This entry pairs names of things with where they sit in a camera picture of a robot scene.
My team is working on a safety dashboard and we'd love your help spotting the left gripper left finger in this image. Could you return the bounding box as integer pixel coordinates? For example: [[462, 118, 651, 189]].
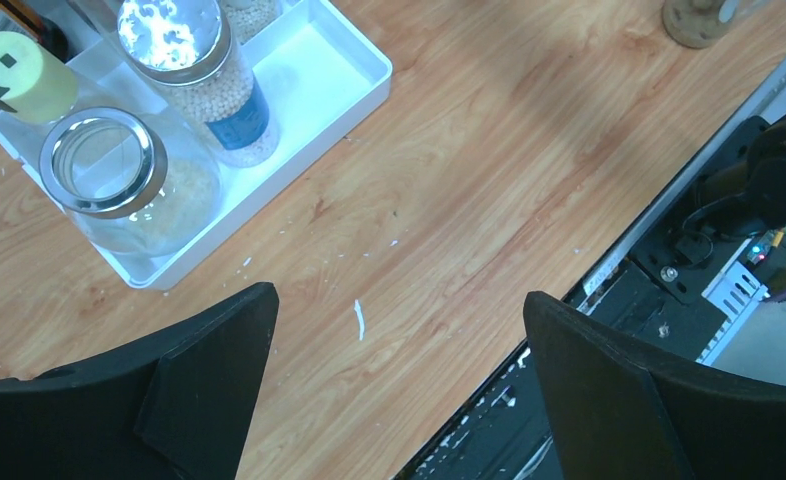
[[0, 282, 279, 479]]

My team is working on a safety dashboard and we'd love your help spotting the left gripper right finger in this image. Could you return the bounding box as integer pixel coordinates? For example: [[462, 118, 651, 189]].
[[523, 291, 786, 479]]

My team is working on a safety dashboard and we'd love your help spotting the round glass jar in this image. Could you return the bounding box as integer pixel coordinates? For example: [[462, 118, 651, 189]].
[[38, 107, 223, 258]]

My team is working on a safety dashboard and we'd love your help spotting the yellow lid spice bottle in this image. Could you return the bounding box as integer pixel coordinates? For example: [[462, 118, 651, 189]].
[[0, 31, 112, 138]]

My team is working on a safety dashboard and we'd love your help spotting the silver lid peppercorn bottle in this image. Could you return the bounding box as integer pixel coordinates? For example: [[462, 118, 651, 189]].
[[117, 1, 280, 168]]

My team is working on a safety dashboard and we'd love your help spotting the white divided tray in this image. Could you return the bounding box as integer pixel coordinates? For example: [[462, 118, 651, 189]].
[[0, 1, 393, 290]]

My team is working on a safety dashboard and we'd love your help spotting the black cap grinder bottle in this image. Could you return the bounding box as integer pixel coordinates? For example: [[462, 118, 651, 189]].
[[661, 0, 775, 51]]

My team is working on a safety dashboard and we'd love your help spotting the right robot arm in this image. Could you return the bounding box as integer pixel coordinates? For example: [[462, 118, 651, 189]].
[[680, 114, 786, 241]]

